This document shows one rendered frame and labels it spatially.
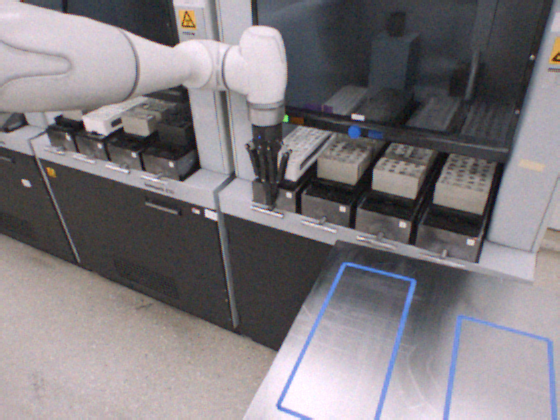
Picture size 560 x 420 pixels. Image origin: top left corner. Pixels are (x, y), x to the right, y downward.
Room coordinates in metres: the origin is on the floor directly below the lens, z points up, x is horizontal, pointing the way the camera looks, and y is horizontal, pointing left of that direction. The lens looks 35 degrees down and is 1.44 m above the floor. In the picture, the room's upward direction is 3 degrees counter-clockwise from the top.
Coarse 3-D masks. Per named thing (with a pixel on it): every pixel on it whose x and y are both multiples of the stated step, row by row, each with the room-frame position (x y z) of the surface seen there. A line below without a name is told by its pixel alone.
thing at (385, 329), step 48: (336, 240) 0.75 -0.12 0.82; (336, 288) 0.61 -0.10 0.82; (384, 288) 0.60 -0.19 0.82; (432, 288) 0.59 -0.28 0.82; (480, 288) 0.59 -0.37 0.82; (528, 288) 0.58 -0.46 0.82; (288, 336) 0.50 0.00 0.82; (336, 336) 0.49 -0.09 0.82; (384, 336) 0.49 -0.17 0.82; (432, 336) 0.48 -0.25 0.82; (480, 336) 0.48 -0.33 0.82; (528, 336) 0.47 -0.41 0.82; (288, 384) 0.41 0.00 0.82; (336, 384) 0.40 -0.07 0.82; (384, 384) 0.40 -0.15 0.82; (432, 384) 0.39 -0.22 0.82; (480, 384) 0.39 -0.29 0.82; (528, 384) 0.39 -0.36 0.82
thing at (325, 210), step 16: (368, 176) 1.04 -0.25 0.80; (304, 192) 0.97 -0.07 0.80; (320, 192) 0.95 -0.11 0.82; (336, 192) 0.95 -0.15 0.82; (304, 208) 0.96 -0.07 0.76; (320, 208) 0.94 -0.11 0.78; (336, 208) 0.91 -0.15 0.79; (352, 208) 0.91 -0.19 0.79; (304, 224) 0.91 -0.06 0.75; (320, 224) 0.90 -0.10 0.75; (336, 224) 0.91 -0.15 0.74
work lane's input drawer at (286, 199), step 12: (312, 168) 1.09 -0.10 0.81; (288, 180) 1.02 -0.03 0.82; (300, 180) 1.02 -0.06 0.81; (264, 192) 1.02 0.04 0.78; (288, 192) 0.98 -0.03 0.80; (300, 192) 1.00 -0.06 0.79; (264, 204) 1.02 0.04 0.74; (276, 204) 1.00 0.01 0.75; (288, 204) 0.98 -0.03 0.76; (276, 216) 0.95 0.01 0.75
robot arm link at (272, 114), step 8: (248, 104) 0.98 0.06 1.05; (256, 104) 0.96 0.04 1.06; (272, 104) 0.96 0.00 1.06; (280, 104) 0.97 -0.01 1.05; (248, 112) 0.98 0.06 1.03; (256, 112) 0.96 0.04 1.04; (264, 112) 0.95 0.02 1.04; (272, 112) 0.96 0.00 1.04; (280, 112) 0.97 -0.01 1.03; (248, 120) 0.98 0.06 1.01; (256, 120) 0.96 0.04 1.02; (264, 120) 0.95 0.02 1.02; (272, 120) 0.96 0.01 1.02; (280, 120) 0.97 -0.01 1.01
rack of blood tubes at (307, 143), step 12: (300, 132) 1.22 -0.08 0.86; (312, 132) 1.21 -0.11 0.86; (324, 132) 1.20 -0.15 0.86; (336, 132) 1.26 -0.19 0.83; (288, 144) 1.14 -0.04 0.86; (300, 144) 1.13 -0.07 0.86; (312, 144) 1.13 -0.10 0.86; (324, 144) 1.20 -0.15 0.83; (300, 156) 1.07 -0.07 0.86; (312, 156) 1.16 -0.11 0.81; (288, 168) 1.02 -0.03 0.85; (300, 168) 1.09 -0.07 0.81
